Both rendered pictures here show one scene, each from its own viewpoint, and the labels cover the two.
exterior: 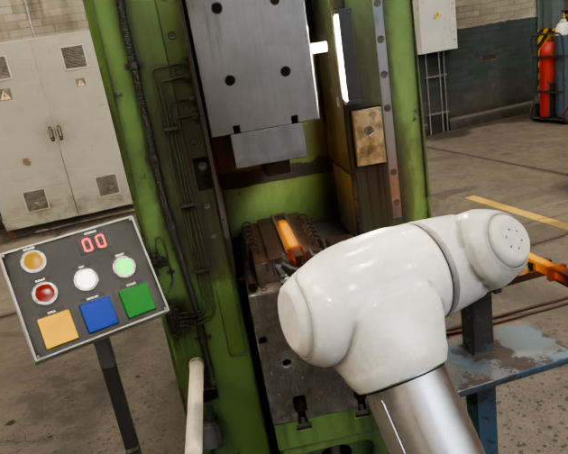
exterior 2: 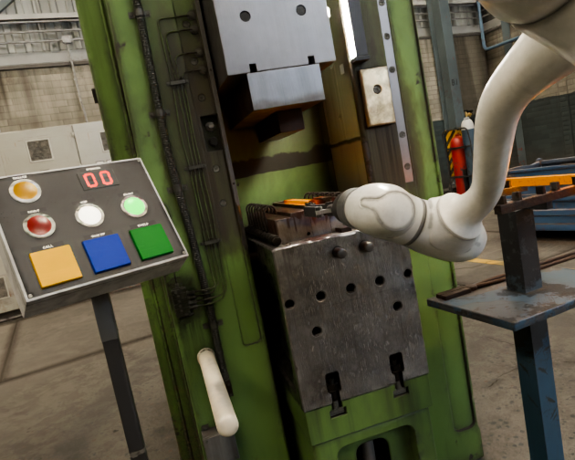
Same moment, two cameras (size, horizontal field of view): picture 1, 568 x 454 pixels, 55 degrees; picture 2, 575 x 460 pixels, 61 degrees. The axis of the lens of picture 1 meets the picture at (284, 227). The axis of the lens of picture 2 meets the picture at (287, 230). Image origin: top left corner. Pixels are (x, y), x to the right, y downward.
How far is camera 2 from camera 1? 57 cm
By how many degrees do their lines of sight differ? 14
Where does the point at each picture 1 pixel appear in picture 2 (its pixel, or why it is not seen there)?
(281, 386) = (312, 361)
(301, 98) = (318, 38)
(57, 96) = not seen: hidden behind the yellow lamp
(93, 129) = not seen: hidden behind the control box
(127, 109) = (130, 60)
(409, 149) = (415, 112)
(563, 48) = (469, 139)
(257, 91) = (273, 28)
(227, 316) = (239, 297)
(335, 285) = not seen: outside the picture
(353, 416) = (392, 395)
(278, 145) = (296, 87)
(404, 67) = (404, 31)
